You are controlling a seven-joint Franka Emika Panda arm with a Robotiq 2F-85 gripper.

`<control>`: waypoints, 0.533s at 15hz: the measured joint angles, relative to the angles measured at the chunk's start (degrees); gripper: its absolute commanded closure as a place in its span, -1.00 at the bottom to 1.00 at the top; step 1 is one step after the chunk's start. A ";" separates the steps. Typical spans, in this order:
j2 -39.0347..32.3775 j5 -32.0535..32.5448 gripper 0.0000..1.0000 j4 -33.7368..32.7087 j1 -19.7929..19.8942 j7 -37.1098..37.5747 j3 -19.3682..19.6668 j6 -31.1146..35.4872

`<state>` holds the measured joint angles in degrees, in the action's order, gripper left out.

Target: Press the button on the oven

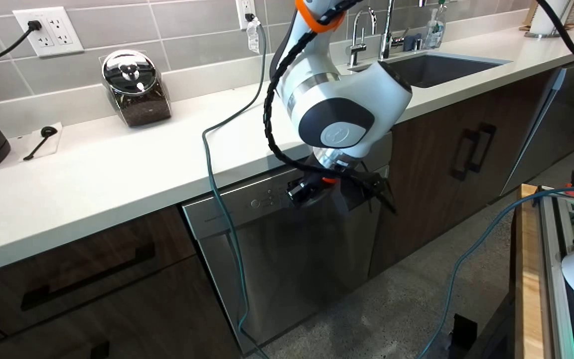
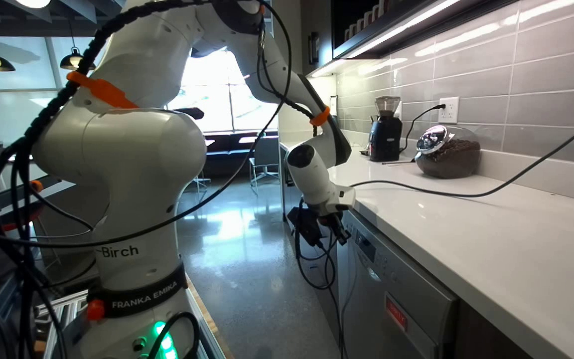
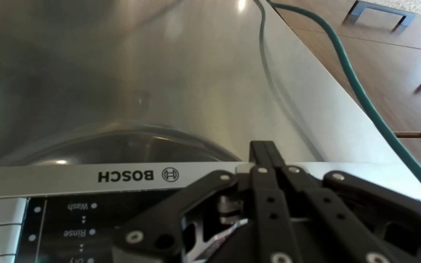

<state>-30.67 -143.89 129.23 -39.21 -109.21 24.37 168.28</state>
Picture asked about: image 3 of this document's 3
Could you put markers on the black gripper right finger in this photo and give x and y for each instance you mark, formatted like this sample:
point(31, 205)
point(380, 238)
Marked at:
point(339, 221)

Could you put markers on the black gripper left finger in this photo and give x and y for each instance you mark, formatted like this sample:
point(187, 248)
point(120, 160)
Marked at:
point(263, 210)

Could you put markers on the dark wood deep drawer front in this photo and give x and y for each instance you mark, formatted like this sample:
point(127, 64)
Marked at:
point(391, 74)

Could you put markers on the stainless steel Bosch dishwasher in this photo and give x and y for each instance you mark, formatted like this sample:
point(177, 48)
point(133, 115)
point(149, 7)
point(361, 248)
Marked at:
point(171, 74)

